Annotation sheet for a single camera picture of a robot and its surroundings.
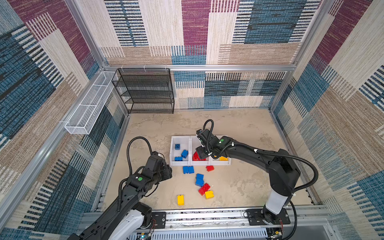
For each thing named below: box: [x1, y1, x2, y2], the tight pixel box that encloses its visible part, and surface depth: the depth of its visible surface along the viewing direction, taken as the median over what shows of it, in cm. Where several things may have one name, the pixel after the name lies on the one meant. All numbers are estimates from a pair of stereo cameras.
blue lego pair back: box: [182, 166, 195, 174], surface depth 91 cm
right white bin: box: [210, 156, 232, 166], surface depth 91 cm
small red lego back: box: [206, 165, 215, 172], surface depth 92 cm
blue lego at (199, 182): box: [195, 178, 205, 188], surface depth 86 cm
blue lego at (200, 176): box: [195, 173, 205, 180], surface depth 90 cm
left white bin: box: [169, 135, 191, 166], surface depth 96 cm
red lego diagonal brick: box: [198, 182, 211, 196], surface depth 83 cm
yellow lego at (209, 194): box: [205, 190, 215, 199], surface depth 81 cm
